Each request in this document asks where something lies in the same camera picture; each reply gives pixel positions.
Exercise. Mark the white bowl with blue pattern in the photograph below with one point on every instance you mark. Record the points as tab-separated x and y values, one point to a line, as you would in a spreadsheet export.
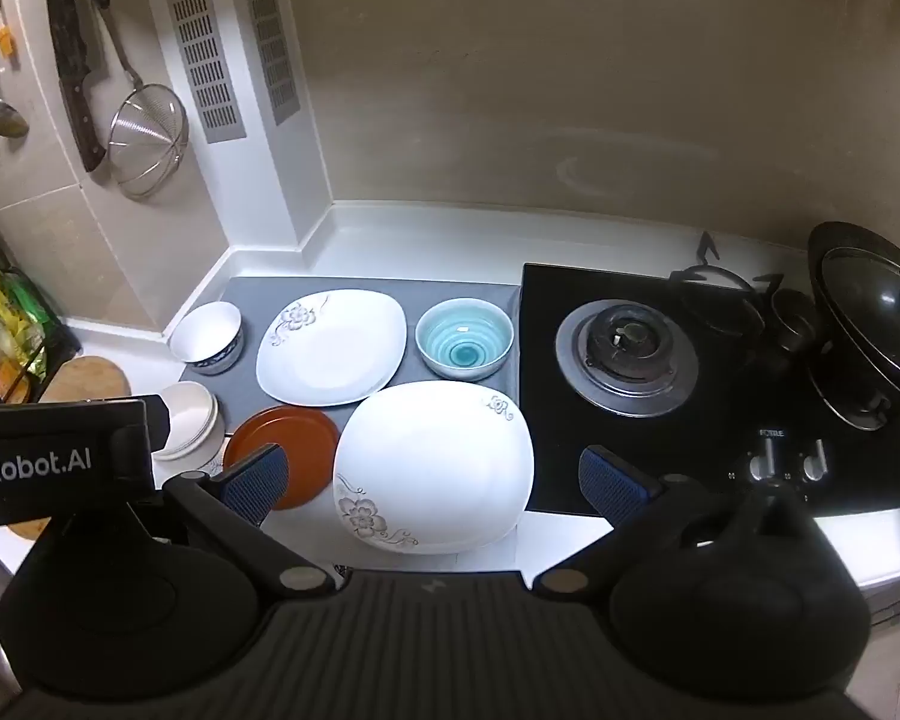
206	330

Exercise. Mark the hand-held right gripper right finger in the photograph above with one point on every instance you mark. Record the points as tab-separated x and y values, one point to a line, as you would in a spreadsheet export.
615	491

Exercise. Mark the black glass gas stove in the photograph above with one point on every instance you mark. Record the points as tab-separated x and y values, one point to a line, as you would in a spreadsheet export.
720	405

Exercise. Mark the brown round plate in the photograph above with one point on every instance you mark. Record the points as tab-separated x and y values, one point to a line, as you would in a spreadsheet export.
300	442

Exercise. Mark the black wok with lid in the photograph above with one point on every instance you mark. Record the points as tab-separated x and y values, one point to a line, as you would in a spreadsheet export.
862	300

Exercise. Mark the wooden cutting board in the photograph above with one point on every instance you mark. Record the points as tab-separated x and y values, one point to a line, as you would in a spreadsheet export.
82	379

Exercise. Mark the dark cleaver knife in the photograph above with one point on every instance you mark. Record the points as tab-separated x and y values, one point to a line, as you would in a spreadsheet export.
71	52

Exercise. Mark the cream bowl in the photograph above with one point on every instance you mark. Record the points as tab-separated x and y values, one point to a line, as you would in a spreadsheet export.
191	412

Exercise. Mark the silver gas stove burner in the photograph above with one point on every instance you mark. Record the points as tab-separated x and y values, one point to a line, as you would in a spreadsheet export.
622	337
851	405

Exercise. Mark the metal mesh strainer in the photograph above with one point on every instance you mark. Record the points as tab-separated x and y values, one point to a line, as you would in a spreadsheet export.
146	142

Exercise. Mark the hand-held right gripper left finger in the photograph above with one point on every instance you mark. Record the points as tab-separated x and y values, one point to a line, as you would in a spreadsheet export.
255	484

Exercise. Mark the teal glazed bowl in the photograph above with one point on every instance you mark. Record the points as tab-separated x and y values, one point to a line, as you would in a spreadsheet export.
465	341

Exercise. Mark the grey mat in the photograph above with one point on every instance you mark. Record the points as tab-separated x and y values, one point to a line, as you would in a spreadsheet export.
412	292

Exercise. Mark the black pot support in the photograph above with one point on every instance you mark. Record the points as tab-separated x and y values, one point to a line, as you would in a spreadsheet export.
709	270

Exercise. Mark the silver stove knob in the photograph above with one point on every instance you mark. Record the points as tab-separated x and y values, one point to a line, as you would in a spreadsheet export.
815	463
763	461

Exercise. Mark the white square floral plate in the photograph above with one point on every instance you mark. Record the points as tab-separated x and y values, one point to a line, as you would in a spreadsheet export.
337	352
435	465

